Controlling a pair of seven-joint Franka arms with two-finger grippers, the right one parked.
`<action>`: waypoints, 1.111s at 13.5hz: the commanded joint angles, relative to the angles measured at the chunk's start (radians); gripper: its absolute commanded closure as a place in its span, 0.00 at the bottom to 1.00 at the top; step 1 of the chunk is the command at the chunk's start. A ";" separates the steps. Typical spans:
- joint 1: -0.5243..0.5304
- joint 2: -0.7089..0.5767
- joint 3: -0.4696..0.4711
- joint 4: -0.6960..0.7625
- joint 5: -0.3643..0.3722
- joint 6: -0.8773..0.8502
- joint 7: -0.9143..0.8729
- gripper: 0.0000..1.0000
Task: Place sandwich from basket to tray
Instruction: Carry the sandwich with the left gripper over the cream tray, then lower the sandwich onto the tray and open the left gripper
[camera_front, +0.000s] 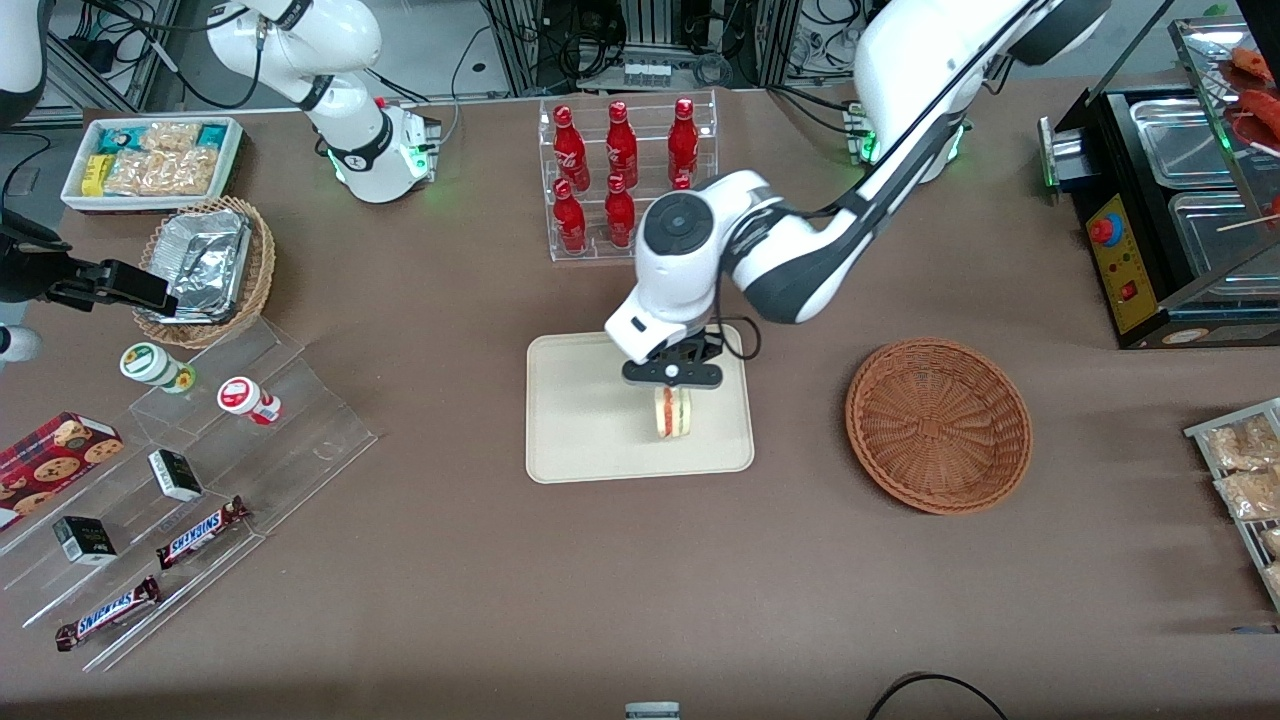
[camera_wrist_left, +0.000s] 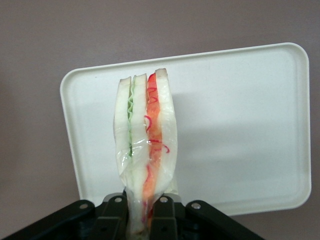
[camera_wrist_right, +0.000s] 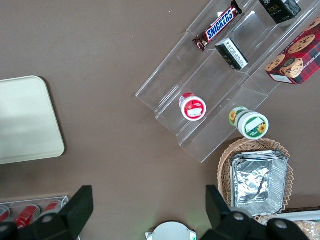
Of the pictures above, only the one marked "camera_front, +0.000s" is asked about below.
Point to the triangular sandwich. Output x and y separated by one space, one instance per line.
673 415

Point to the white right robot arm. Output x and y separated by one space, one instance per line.
340 40

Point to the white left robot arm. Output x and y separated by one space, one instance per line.
800 260

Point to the cream rectangular tray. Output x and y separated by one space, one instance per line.
580 420

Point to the light wicker basket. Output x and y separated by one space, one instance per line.
262 270

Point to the brown wicker basket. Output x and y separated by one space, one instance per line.
940 425

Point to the aluminium foil container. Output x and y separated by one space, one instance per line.
205 260

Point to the green cap yogurt bottle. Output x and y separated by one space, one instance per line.
150 364

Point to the white snack bin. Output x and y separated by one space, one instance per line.
75 195

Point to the clear peanut snack bag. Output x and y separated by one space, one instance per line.
160 172
170 136

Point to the yellow snack packet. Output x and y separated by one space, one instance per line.
95 175

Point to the clear acrylic bottle rack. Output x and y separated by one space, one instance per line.
600 250

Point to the teal snack packet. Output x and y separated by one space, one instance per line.
212 135
120 138

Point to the red cap yogurt bottle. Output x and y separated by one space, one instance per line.
242 396

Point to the small black box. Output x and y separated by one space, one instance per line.
176 475
84 540

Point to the red cookie box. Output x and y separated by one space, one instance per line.
50 465

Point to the clear acrylic step stand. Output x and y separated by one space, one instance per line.
300 450

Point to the snickers chocolate bar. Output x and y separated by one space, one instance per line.
108 613
200 533

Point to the white power strip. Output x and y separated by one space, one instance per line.
647 74

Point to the small grey device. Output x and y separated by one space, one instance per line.
652 712

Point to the grey box with green light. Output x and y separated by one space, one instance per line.
1065 155

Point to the black food warmer machine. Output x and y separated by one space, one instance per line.
1125 280

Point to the steel warmer pan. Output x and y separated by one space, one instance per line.
1180 145
1215 235

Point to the clear fried snack bag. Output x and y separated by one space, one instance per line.
1250 495
1272 542
1274 578
1240 445

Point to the red sausage on skewer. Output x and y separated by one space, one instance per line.
1258 65
1258 110

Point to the aluminium frame rack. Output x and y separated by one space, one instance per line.
520 45

